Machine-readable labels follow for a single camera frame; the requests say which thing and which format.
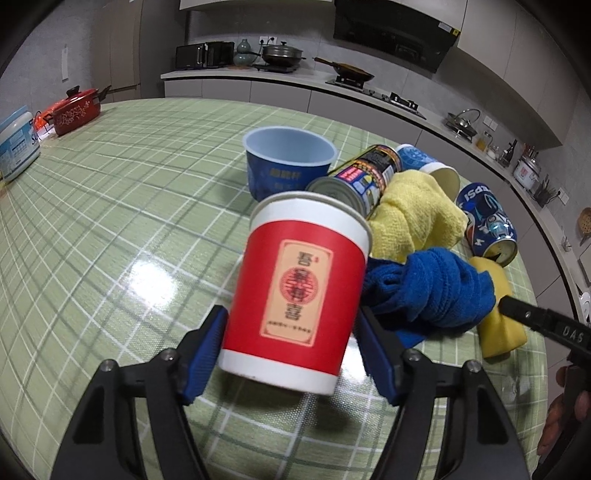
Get yellow sponge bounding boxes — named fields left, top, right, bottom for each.
left=469, top=256, right=528, bottom=359

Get blue towel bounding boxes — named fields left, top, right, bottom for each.
left=361, top=247, right=496, bottom=348

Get blue pepsi can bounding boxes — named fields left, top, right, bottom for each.
left=456, top=182, right=518, bottom=267

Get red paper cup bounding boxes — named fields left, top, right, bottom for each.
left=218, top=191, right=372, bottom=395

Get yellow towel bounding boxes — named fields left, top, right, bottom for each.
left=369, top=170, right=468, bottom=263

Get black labelled tin can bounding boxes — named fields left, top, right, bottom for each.
left=307, top=144, right=402, bottom=219

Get blue white paper cup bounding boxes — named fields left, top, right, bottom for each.
left=394, top=144, right=460, bottom=201

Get blue plastic bowl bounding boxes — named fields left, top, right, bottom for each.
left=242, top=126, right=338, bottom=202

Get person's right hand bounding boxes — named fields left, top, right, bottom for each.
left=537, top=391, right=590, bottom=456

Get round bamboo basket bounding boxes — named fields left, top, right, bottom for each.
left=577, top=207, right=591, bottom=245

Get black utensil holder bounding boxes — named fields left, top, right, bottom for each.
left=533, top=175, right=559, bottom=207

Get green checkered tablecloth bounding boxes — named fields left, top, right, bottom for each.
left=0, top=97, right=551, bottom=480

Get white rice cooker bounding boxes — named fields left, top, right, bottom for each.
left=513, top=145, right=541, bottom=190

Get dark sauce bottle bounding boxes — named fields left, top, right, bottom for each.
left=498, top=139, right=518, bottom=168

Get oil bottle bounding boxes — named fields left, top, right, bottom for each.
left=476, top=131, right=491, bottom=152

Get gas stove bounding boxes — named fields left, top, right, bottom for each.
left=325, top=76, right=427, bottom=120

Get white blue plastic tub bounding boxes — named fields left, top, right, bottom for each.
left=0, top=106, right=41, bottom=182

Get red enamel pot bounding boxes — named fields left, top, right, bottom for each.
left=41, top=85, right=111, bottom=136

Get frying pan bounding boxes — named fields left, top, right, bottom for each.
left=314, top=57, right=375, bottom=84

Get black microwave oven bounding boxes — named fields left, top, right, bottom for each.
left=174, top=41, right=235, bottom=70

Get black lidded wok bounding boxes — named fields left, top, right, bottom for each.
left=262, top=42, right=304, bottom=69

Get grey refrigerator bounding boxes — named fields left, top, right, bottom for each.
left=91, top=0, right=187, bottom=102

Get black range hood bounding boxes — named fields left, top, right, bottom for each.
left=334, top=1, right=461, bottom=73

